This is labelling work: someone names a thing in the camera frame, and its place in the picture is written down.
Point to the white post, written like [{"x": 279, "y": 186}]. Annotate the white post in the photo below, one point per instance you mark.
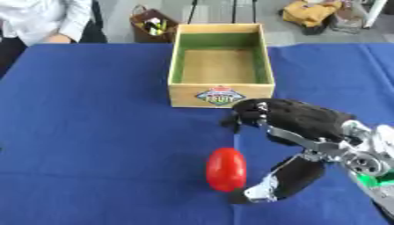
[{"x": 375, "y": 13}]

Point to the red oval toy fruit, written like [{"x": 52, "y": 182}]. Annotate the red oval toy fruit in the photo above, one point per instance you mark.
[{"x": 225, "y": 169}]

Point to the person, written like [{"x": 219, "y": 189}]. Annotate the person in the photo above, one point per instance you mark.
[{"x": 43, "y": 20}]

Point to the tan cardboard box green inside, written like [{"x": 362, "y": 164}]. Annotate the tan cardboard box green inside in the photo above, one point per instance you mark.
[{"x": 220, "y": 67}]

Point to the black tripod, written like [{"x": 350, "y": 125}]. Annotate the black tripod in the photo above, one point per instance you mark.
[{"x": 225, "y": 10}]

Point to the brown bag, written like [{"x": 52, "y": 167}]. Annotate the brown bag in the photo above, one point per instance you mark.
[{"x": 152, "y": 27}]

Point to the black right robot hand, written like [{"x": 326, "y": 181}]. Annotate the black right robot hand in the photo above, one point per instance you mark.
[{"x": 297, "y": 117}]

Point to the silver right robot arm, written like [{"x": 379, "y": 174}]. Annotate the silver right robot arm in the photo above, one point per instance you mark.
[{"x": 380, "y": 175}]

